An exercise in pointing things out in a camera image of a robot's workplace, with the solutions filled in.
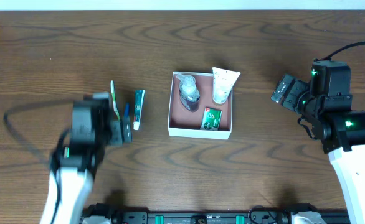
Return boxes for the black cable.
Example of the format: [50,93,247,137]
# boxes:
[2,99,74,166]
[321,40,365,62]

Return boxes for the left black cable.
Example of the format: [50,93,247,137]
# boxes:
[2,99,74,166]

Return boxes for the right black cable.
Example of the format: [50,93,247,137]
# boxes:
[321,40,365,62]

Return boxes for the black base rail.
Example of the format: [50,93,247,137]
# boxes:
[82,203,351,224]

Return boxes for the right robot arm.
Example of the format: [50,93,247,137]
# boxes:
[271,72,365,223]

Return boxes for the blue disposable razor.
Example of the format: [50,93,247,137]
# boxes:
[123,103,130,118]

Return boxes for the green toothpaste tube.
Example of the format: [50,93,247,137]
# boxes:
[133,90,146,131]

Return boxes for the white cardboard box pink inside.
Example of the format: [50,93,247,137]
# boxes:
[168,72,233,140]

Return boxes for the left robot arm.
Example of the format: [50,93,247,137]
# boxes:
[40,116,135,224]

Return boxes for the green white toothbrush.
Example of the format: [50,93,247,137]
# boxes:
[110,80,120,120]

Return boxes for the green soap bar box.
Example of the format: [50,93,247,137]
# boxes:
[200,107,222,131]

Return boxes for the clear pump soap bottle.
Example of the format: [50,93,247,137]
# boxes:
[176,73,200,112]

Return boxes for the white lotion tube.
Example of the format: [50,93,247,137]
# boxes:
[212,67,241,105]

